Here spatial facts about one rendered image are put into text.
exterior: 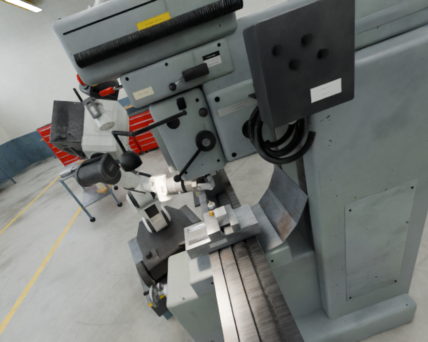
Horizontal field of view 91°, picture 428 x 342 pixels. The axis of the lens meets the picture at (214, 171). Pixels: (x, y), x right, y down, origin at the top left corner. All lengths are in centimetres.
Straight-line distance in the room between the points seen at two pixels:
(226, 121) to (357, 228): 72
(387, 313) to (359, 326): 18
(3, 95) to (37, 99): 114
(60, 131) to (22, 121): 1075
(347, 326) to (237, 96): 139
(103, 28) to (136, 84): 15
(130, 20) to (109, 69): 14
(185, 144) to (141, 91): 22
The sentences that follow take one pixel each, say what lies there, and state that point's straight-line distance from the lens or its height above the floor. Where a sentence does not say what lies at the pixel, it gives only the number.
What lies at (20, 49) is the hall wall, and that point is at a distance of 1125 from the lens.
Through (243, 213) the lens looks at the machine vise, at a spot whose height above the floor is 100.
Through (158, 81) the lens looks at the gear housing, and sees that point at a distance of 69.
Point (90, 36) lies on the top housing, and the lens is 71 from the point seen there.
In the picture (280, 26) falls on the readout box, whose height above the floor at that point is 170.
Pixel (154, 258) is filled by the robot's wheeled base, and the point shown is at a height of 61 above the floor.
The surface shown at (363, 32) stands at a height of 161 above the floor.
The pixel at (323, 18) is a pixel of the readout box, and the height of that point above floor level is 169.
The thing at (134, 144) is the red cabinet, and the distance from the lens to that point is 580.
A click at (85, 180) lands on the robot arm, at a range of 108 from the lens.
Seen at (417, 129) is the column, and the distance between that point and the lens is 100.
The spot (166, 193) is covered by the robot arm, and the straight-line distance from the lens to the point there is 100.
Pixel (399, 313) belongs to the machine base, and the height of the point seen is 18.
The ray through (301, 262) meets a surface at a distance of 123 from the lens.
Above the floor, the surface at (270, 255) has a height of 84.
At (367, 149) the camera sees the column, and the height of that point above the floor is 127.
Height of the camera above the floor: 171
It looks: 28 degrees down
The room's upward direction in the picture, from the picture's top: 20 degrees counter-clockwise
